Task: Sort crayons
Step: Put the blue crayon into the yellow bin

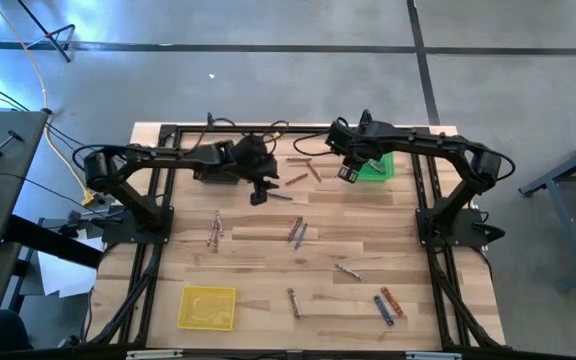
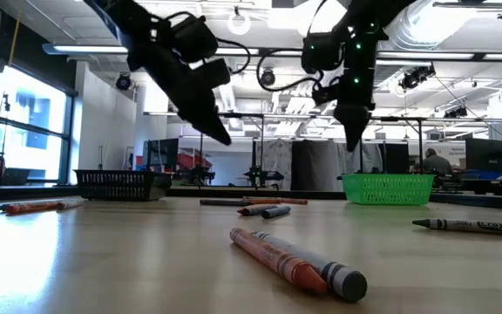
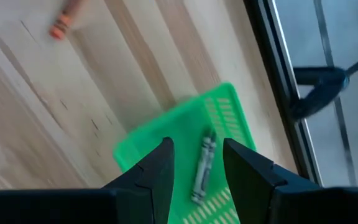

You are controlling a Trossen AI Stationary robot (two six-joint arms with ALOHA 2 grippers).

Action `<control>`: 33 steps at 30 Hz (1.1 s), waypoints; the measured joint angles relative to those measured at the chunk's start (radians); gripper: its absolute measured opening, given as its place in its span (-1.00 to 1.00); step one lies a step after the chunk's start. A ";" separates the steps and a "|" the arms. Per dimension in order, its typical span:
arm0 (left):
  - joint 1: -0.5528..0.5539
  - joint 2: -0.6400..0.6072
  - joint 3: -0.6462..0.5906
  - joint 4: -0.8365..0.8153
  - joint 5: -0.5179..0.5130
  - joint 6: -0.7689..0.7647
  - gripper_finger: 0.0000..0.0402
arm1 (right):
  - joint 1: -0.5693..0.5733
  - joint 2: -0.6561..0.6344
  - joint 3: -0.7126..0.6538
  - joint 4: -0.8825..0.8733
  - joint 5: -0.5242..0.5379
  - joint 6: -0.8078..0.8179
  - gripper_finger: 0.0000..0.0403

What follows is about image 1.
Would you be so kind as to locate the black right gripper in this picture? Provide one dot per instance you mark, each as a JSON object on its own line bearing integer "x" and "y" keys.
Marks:
{"x": 358, "y": 140}

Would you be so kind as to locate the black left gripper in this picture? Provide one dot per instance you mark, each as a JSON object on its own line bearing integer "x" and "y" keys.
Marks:
{"x": 253, "y": 155}

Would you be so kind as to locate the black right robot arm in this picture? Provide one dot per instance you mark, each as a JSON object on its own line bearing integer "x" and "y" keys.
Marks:
{"x": 443, "y": 145}

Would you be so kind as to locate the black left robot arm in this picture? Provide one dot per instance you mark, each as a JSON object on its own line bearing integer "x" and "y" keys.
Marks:
{"x": 168, "y": 156}

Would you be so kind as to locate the green plastic basket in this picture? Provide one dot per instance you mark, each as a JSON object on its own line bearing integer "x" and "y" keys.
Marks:
{"x": 385, "y": 172}

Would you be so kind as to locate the black plastic basket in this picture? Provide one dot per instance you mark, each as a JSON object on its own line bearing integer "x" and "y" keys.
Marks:
{"x": 218, "y": 178}

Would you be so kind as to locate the black clamp hook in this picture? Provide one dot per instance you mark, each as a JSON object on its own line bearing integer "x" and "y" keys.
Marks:
{"x": 365, "y": 116}
{"x": 210, "y": 121}

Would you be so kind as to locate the yellow plastic basket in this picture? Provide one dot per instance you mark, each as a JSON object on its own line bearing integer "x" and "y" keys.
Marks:
{"x": 206, "y": 308}

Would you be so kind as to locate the black support beam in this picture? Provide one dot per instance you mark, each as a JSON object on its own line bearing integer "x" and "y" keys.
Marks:
{"x": 53, "y": 242}

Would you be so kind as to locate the white paper sheets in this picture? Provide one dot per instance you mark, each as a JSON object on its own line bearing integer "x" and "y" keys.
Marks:
{"x": 63, "y": 275}

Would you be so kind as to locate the blue-grey metal stand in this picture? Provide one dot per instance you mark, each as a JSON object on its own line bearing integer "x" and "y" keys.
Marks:
{"x": 568, "y": 235}

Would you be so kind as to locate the grey side table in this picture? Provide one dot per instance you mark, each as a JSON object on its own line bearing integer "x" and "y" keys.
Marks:
{"x": 18, "y": 210}

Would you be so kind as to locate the black tripod stand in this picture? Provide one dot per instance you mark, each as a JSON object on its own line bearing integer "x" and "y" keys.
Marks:
{"x": 61, "y": 50}

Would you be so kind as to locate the dark chair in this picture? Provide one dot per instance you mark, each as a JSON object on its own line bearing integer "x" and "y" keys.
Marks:
{"x": 10, "y": 332}

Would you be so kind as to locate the silver metal bracket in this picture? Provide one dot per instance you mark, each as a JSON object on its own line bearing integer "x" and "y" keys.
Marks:
{"x": 433, "y": 356}
{"x": 154, "y": 354}

